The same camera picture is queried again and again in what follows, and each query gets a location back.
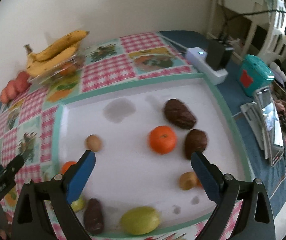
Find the smartphone on stand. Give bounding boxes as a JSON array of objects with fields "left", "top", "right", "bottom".
[{"left": 253, "top": 86, "right": 285, "bottom": 167}]

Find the dark brown avocado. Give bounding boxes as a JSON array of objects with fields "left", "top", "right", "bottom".
[
  {"left": 184, "top": 129, "right": 208, "bottom": 160},
  {"left": 83, "top": 198, "right": 105, "bottom": 235}
]

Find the lower yellow banana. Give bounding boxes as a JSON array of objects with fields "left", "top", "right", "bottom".
[{"left": 26, "top": 47, "right": 78, "bottom": 77}]

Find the yellow banana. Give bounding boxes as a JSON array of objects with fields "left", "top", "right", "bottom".
[
  {"left": 26, "top": 47, "right": 78, "bottom": 77},
  {"left": 24, "top": 30, "right": 90, "bottom": 61}
]

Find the clear plastic fruit container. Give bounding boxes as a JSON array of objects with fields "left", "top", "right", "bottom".
[{"left": 28, "top": 49, "right": 85, "bottom": 86}]

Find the small orange tangerine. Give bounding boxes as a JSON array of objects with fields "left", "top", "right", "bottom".
[{"left": 196, "top": 179, "right": 204, "bottom": 189}]

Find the green guava fruit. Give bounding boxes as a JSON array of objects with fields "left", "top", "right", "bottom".
[
  {"left": 71, "top": 194, "right": 85, "bottom": 213},
  {"left": 120, "top": 206, "right": 160, "bottom": 235}
]

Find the black cable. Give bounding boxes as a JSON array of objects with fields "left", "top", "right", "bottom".
[{"left": 221, "top": 0, "right": 286, "bottom": 41}]

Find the small brown longan fruit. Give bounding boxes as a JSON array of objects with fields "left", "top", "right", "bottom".
[{"left": 85, "top": 134, "right": 103, "bottom": 152}]

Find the black power adapter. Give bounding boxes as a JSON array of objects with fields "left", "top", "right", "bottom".
[{"left": 205, "top": 39, "right": 234, "bottom": 71}]

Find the white phone stand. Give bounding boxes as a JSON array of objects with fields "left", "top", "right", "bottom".
[{"left": 240, "top": 101, "right": 269, "bottom": 159}]

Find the large orange tangerine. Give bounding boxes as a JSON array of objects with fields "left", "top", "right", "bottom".
[{"left": 148, "top": 126, "right": 177, "bottom": 155}]

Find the teal plastic box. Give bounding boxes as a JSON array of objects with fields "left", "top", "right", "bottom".
[{"left": 237, "top": 54, "right": 274, "bottom": 97}]

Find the small pale red apple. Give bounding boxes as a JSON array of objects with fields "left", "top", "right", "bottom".
[{"left": 0, "top": 88, "right": 9, "bottom": 104}]

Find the white tray with teal rim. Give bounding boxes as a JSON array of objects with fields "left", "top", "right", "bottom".
[{"left": 52, "top": 73, "right": 252, "bottom": 239}]

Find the middle red apple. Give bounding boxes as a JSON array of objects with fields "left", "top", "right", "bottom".
[{"left": 5, "top": 80, "right": 18, "bottom": 100}]

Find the orange fruit in container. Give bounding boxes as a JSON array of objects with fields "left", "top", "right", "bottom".
[{"left": 59, "top": 63, "right": 77, "bottom": 76}]

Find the brown round longan fruit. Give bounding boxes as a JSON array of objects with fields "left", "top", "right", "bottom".
[{"left": 179, "top": 172, "right": 198, "bottom": 191}]

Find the upper yellow banana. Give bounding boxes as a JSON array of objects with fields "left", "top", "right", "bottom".
[{"left": 24, "top": 30, "right": 90, "bottom": 61}]

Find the white wooden furniture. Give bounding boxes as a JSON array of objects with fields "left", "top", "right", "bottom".
[{"left": 206, "top": 0, "right": 286, "bottom": 63}]

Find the pink checkered fruit tablecloth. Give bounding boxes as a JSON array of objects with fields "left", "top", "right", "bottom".
[{"left": 0, "top": 31, "right": 286, "bottom": 240}]

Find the large red apple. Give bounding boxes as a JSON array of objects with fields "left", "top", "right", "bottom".
[{"left": 14, "top": 71, "right": 31, "bottom": 93}]

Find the dark wrinkled avocado on tray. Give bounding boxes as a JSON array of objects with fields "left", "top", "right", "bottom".
[{"left": 163, "top": 99, "right": 197, "bottom": 129}]

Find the white power strip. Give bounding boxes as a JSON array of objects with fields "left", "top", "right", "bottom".
[{"left": 185, "top": 47, "right": 228, "bottom": 85}]

